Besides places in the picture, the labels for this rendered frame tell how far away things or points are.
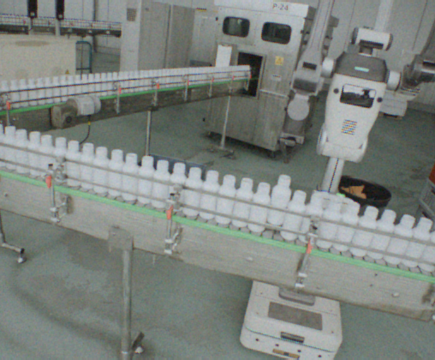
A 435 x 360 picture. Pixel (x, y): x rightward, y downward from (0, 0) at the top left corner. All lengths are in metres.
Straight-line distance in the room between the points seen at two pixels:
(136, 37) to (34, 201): 5.79
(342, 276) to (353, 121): 0.73
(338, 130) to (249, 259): 0.76
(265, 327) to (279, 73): 3.46
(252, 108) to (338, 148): 3.32
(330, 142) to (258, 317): 0.97
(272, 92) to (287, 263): 3.76
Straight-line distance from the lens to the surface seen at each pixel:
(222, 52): 5.10
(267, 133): 4.88
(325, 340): 2.00
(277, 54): 4.74
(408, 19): 13.46
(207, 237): 1.22
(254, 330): 1.99
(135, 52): 7.08
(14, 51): 5.01
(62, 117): 2.50
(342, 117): 1.66
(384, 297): 1.32
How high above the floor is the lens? 1.62
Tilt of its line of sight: 25 degrees down
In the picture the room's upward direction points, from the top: 9 degrees clockwise
